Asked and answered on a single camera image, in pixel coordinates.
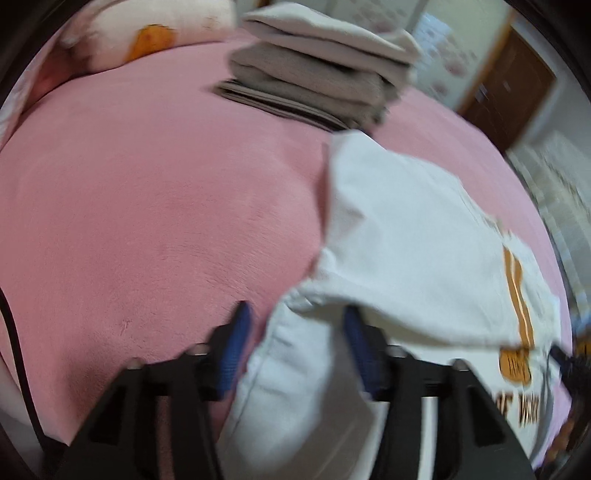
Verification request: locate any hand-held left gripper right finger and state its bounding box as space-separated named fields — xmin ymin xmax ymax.
xmin=344 ymin=305 xmax=536 ymax=480

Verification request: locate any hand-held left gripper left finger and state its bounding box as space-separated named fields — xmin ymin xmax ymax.
xmin=55 ymin=301 xmax=254 ymax=480

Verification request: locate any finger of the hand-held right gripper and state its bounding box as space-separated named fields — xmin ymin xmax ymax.
xmin=549 ymin=342 xmax=583 ymax=402

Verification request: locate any white printed sweatshirt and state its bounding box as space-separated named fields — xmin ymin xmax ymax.
xmin=217 ymin=131 xmax=571 ymax=480

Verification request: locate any stack of folded grey clothes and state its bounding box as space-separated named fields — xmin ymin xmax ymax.
xmin=215 ymin=2 xmax=423 ymax=132

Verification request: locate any pink bed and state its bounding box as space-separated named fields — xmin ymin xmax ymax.
xmin=0 ymin=34 xmax=575 ymax=462

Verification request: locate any white lace covered piano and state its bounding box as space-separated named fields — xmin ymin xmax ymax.
xmin=505 ymin=131 xmax=591 ymax=296

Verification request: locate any brown wooden door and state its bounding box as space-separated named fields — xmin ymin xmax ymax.
xmin=457 ymin=11 xmax=557 ymax=151

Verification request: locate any cartoon print pillow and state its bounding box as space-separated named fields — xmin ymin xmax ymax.
xmin=60 ymin=0 xmax=238 ymax=72

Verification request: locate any black cable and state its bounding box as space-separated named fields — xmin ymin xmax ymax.
xmin=0 ymin=286 xmax=51 ymax=457

